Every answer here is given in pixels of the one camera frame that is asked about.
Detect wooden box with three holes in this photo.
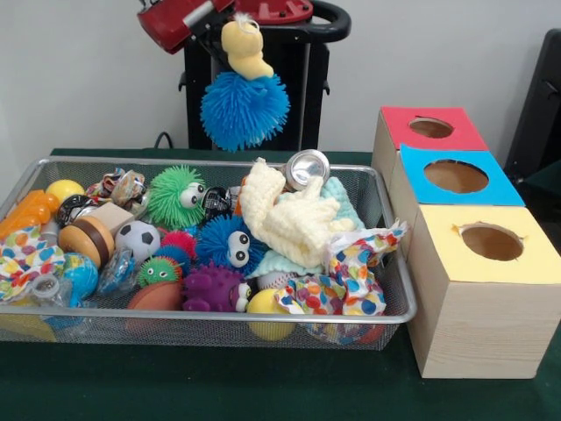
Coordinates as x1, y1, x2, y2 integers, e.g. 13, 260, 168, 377
371, 105, 561, 379

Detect crushed silver can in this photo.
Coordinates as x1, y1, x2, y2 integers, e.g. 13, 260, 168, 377
287, 148, 332, 192

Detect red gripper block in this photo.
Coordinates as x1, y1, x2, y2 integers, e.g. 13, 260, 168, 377
136, 0, 237, 70

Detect small soccer ball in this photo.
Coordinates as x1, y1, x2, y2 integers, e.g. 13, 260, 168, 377
114, 220, 162, 260

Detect green spiky ball with eyes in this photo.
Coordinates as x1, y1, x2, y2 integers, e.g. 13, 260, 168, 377
146, 165, 207, 230

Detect cream waffle cloth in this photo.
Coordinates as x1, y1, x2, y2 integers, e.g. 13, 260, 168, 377
239, 157, 356, 268

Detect dark green table cloth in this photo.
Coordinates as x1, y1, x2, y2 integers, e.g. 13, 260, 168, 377
523, 158, 561, 207
0, 147, 561, 421

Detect blue spiky ball with eyes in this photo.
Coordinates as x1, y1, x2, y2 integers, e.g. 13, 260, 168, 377
195, 214, 264, 278

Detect yellow plush toy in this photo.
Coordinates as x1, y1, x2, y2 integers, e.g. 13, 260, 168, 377
220, 12, 276, 82

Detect purple spiky toy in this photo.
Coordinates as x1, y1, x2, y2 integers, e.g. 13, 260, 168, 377
181, 262, 253, 313

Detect mint waffle cloth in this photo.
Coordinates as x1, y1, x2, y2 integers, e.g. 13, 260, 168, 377
256, 175, 366, 277

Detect black stand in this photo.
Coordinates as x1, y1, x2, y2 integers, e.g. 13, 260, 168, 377
503, 28, 561, 176

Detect toy burger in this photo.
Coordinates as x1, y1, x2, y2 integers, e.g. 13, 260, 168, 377
57, 215, 116, 268

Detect shallow silver mesh bin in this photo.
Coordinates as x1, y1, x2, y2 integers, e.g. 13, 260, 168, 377
0, 156, 417, 352

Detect polka dot paper napkin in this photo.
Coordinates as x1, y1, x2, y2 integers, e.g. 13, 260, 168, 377
274, 218, 411, 347
0, 225, 67, 302

